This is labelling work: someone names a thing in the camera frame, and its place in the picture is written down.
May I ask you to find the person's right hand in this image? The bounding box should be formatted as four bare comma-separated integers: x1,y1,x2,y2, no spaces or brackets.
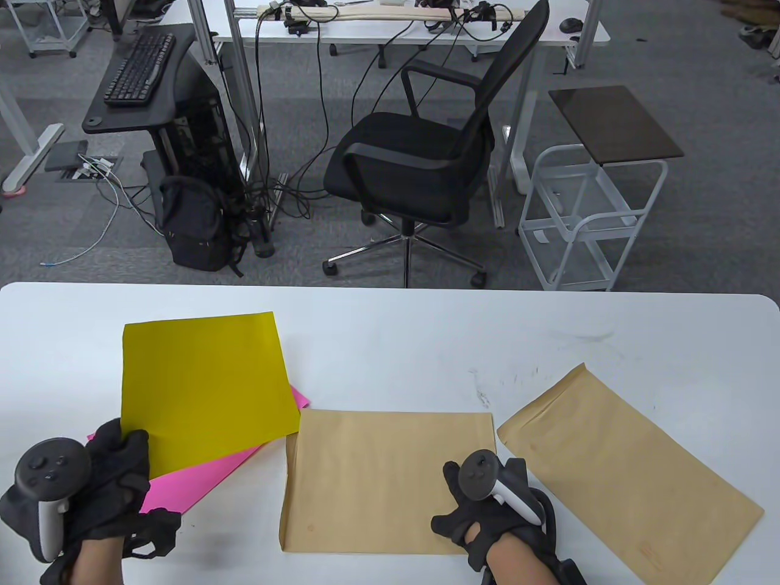
431,458,555,570

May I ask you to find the person's left hand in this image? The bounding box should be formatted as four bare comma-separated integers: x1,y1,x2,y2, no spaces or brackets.
0,417,182,558

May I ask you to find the pink paper sheet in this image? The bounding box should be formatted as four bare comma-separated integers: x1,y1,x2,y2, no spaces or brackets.
87,384,310,514

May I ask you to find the brown paper envelope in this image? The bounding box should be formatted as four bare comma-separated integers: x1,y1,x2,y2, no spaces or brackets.
497,363,765,585
279,409,495,555

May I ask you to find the yellow paper sheet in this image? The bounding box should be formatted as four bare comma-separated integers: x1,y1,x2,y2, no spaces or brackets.
121,312,300,481

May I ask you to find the person's right forearm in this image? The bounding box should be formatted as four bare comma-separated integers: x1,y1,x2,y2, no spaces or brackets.
487,533,555,585

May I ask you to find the person's left forearm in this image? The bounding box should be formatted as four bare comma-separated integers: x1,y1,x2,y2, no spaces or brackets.
67,536,126,585

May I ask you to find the grey right hand controller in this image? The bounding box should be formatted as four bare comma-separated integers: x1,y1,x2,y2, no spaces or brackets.
458,450,544,526

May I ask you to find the grey hand controller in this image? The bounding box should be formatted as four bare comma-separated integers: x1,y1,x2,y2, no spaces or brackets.
15,438,92,562
458,450,544,526

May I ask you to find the grey left hand controller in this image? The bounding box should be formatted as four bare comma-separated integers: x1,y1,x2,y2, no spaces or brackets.
15,438,92,562

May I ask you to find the black backpack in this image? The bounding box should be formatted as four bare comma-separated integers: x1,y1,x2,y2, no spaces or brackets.
157,175,247,278

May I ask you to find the black water bottle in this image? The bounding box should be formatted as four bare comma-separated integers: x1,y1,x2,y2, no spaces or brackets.
247,204,276,258

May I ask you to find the white rolling cart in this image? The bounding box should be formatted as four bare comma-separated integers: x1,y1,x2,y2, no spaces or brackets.
518,144,669,292

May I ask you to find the floor socket box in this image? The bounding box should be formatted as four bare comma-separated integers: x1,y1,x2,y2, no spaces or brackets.
58,156,124,183

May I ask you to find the grey floor plate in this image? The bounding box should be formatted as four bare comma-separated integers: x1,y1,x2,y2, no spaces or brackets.
44,140,90,172

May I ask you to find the white desk leg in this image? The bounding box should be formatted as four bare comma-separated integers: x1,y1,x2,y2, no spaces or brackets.
0,79,65,193

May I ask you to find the black keyboard stand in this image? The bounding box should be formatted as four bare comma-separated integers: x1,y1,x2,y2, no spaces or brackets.
82,23,211,202

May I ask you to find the black computer tower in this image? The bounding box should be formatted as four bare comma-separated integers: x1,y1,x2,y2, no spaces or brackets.
171,61,244,202

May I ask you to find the black office chair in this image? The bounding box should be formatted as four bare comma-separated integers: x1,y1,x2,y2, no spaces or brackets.
322,0,550,289

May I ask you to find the black keyboard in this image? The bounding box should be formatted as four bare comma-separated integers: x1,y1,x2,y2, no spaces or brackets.
102,32,177,108

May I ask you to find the dark brown board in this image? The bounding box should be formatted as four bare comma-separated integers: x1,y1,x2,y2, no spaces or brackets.
548,85,685,167

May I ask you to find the white wheeled trolley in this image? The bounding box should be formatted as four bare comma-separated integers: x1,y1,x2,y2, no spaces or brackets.
5,0,92,60

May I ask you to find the white office desk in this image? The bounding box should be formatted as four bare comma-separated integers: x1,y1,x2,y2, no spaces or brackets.
155,0,611,196

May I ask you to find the dark shoe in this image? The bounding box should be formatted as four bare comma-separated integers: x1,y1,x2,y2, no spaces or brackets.
739,24,780,49

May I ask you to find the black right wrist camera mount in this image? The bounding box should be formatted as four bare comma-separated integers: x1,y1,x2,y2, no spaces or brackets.
536,487,589,585

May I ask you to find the white cable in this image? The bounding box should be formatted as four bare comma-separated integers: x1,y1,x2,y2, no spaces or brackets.
40,177,122,268

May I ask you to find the aluminium frame post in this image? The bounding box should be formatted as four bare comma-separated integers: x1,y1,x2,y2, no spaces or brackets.
570,0,603,69
222,0,269,180
188,0,218,65

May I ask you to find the tangle of black cables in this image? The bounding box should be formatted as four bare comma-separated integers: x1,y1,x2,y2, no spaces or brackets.
244,6,403,220

